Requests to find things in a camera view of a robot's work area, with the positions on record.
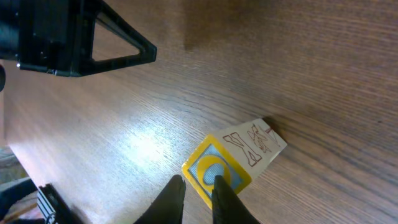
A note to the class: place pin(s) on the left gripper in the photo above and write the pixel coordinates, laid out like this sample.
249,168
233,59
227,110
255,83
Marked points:
57,37

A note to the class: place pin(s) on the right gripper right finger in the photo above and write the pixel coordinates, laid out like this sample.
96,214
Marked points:
227,207

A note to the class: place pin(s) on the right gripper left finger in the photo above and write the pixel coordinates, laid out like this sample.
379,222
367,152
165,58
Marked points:
167,208

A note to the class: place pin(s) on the yellow framed wooden block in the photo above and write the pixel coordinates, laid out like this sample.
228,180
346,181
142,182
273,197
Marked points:
207,161

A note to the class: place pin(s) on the green edged plain block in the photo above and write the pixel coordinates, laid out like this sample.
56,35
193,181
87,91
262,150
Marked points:
254,145

